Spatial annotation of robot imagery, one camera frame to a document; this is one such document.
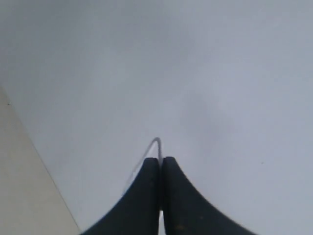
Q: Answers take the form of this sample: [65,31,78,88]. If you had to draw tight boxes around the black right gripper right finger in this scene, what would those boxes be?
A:
[161,157,253,235]

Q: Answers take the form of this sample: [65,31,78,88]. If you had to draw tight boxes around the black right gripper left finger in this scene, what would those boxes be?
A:
[83,158,160,235]

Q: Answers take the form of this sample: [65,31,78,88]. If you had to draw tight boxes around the white wired earphones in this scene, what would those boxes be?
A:
[122,137,163,195]

